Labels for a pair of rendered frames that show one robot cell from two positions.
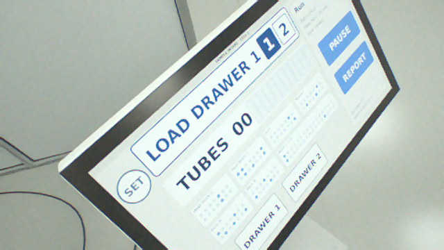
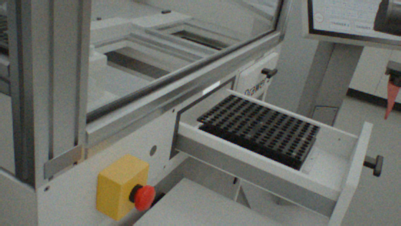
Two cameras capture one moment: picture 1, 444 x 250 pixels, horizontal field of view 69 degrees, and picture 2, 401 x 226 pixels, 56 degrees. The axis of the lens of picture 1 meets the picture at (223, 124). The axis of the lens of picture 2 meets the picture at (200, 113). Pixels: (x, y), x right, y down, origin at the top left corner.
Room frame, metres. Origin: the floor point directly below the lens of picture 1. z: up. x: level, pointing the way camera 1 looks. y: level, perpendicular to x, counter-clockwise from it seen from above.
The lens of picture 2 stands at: (-1.43, -0.17, 1.26)
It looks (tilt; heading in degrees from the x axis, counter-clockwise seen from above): 26 degrees down; 22
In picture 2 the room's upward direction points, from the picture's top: 11 degrees clockwise
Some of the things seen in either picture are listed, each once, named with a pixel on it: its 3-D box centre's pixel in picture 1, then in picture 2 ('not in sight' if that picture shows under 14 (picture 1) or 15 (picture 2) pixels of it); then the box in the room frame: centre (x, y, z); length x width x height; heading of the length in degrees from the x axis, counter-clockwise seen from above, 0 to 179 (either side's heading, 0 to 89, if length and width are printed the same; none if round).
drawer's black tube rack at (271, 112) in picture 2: not in sight; (258, 135); (-0.71, -0.02, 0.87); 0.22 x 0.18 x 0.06; 89
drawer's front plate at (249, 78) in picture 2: not in sight; (256, 79); (-0.39, 0.10, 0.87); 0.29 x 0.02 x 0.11; 179
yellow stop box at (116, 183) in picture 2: not in sight; (124, 187); (-1.03, 0.09, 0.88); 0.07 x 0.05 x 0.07; 179
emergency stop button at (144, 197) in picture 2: not in sight; (142, 196); (-1.04, 0.06, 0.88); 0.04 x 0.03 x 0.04; 179
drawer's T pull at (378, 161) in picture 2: not in sight; (371, 163); (-0.71, -0.24, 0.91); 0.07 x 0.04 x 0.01; 179
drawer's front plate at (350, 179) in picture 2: not in sight; (351, 171); (-0.71, -0.22, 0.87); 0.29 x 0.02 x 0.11; 179
